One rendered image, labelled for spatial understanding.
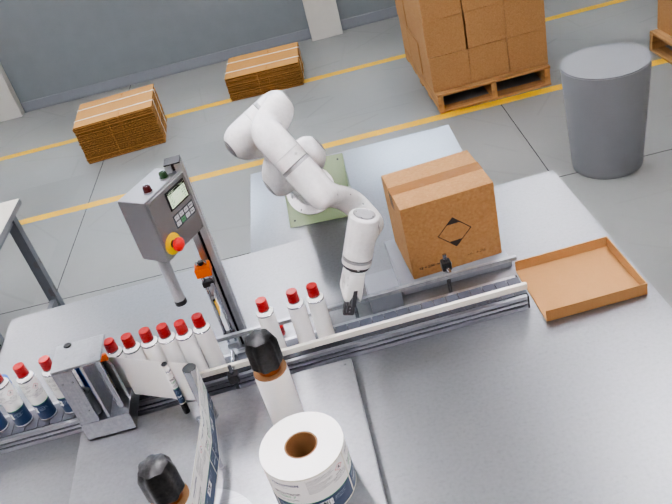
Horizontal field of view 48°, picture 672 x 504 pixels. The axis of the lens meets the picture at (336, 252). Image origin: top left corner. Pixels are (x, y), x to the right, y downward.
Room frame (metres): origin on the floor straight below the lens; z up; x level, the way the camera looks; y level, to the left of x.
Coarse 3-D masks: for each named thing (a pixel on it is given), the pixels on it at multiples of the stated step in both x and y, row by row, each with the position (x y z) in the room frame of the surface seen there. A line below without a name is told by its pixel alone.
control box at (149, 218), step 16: (176, 176) 1.83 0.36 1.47; (128, 192) 1.80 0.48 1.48; (160, 192) 1.76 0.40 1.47; (128, 208) 1.75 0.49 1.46; (144, 208) 1.71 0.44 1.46; (160, 208) 1.74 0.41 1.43; (176, 208) 1.78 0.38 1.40; (128, 224) 1.76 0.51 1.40; (144, 224) 1.73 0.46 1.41; (160, 224) 1.72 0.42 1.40; (192, 224) 1.81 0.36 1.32; (144, 240) 1.74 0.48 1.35; (160, 240) 1.72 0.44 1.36; (144, 256) 1.76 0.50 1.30; (160, 256) 1.72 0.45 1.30
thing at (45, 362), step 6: (42, 360) 1.72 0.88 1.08; (48, 360) 1.71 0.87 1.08; (42, 366) 1.71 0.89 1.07; (48, 366) 1.71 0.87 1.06; (42, 372) 1.71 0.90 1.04; (48, 372) 1.70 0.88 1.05; (48, 378) 1.70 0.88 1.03; (48, 384) 1.70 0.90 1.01; (54, 384) 1.70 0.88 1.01; (54, 390) 1.70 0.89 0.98; (60, 396) 1.70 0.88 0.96; (60, 402) 1.70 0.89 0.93; (66, 402) 1.70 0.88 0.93; (66, 408) 1.70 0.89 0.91
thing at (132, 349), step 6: (126, 336) 1.72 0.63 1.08; (132, 336) 1.72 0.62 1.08; (126, 342) 1.71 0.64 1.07; (132, 342) 1.71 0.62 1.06; (138, 342) 1.73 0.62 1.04; (126, 348) 1.71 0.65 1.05; (132, 348) 1.71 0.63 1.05; (138, 348) 1.71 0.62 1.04; (126, 354) 1.70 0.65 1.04; (132, 354) 1.70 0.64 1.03; (138, 354) 1.70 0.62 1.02; (144, 354) 1.72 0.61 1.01
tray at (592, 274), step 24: (600, 240) 1.84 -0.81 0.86; (528, 264) 1.84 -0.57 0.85; (552, 264) 1.83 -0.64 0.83; (576, 264) 1.80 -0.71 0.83; (600, 264) 1.76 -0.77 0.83; (624, 264) 1.72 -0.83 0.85; (528, 288) 1.75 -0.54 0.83; (552, 288) 1.72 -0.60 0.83; (576, 288) 1.69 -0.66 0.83; (600, 288) 1.66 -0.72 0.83; (624, 288) 1.63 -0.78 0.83; (552, 312) 1.59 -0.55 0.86; (576, 312) 1.59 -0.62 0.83
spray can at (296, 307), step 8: (288, 296) 1.70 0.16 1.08; (296, 296) 1.70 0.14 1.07; (288, 304) 1.71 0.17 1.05; (296, 304) 1.70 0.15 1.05; (304, 304) 1.71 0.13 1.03; (296, 312) 1.69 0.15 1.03; (304, 312) 1.70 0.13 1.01; (296, 320) 1.69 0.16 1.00; (304, 320) 1.69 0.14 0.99; (296, 328) 1.70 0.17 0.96; (304, 328) 1.69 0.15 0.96; (312, 328) 1.71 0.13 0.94; (304, 336) 1.69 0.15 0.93; (312, 336) 1.70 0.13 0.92
